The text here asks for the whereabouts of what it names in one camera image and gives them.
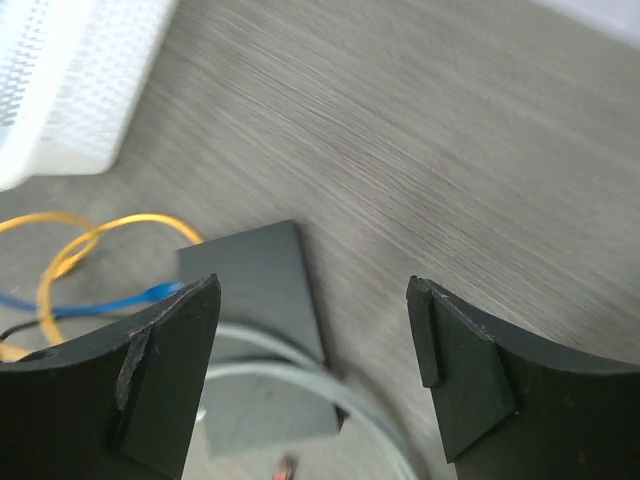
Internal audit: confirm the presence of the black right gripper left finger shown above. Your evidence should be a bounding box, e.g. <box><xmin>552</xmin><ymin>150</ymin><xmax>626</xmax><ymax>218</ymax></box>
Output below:
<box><xmin>1</xmin><ymin>276</ymin><xmax>221</xmax><ymax>479</ymax></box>

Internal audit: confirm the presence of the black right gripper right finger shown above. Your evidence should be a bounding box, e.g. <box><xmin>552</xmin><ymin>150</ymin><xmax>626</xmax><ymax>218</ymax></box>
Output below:
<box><xmin>406</xmin><ymin>277</ymin><xmax>639</xmax><ymax>479</ymax></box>

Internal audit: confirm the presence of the blue ethernet cable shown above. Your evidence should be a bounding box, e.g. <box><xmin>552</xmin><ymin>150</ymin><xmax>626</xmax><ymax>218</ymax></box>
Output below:
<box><xmin>0</xmin><ymin>281</ymin><xmax>185</xmax><ymax>318</ymax></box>

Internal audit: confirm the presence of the black network switch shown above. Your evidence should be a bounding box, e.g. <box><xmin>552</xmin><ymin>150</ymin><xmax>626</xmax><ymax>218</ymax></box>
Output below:
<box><xmin>178</xmin><ymin>220</ymin><xmax>342</xmax><ymax>456</ymax></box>

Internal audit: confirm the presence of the white perforated plastic basket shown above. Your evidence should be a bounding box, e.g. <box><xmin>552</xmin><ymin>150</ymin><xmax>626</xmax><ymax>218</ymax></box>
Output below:
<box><xmin>1</xmin><ymin>1</ymin><xmax>178</xmax><ymax>190</ymax></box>

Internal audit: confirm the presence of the long yellow ethernet cable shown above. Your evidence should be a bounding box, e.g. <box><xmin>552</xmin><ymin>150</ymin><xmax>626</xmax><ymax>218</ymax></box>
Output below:
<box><xmin>0</xmin><ymin>212</ymin><xmax>205</xmax><ymax>362</ymax></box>

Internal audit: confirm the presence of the grey ethernet cable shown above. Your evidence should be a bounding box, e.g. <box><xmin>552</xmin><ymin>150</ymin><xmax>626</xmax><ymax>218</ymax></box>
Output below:
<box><xmin>203</xmin><ymin>324</ymin><xmax>419</xmax><ymax>480</ymax></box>

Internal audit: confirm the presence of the black power cable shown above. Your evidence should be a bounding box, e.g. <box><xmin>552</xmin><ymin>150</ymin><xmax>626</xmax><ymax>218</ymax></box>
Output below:
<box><xmin>0</xmin><ymin>319</ymin><xmax>44</xmax><ymax>342</ymax></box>

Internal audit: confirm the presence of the red ethernet cable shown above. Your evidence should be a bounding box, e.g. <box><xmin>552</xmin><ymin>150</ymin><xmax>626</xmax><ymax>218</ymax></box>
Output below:
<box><xmin>273</xmin><ymin>453</ymin><xmax>300</xmax><ymax>480</ymax></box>

